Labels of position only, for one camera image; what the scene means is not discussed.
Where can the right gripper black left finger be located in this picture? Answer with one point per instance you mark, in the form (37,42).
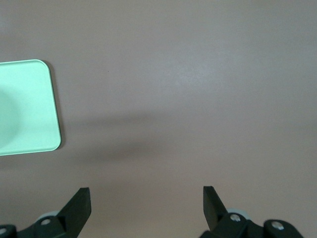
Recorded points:
(74,210)

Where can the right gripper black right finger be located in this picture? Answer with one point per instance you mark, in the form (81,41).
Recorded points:
(213,210)

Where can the light green rectangular tray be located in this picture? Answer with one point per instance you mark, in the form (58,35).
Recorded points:
(24,106)

